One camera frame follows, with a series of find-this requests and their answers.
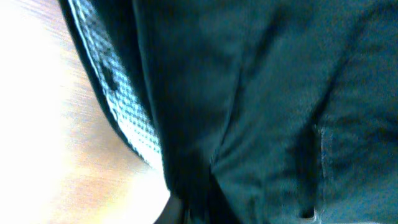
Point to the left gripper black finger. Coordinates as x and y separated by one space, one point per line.
173 212

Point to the black shorts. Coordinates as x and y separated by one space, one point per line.
263 111

